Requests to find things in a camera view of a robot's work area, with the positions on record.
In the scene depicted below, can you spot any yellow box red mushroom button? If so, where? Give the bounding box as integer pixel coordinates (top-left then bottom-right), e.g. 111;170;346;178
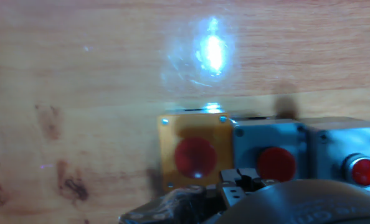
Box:
157;107;235;192

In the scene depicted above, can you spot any grey box red mushroom button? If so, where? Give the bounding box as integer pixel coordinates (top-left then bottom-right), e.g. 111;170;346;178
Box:
231;116;310;183

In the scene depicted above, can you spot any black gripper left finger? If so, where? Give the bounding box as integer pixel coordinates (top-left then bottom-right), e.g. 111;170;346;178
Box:
119;167;248;224

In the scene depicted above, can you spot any grey box small red button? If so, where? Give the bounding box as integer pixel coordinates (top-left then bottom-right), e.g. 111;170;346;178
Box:
300;116;370;195

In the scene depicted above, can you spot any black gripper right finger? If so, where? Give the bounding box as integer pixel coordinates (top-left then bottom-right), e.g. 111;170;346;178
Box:
216;169;370;224

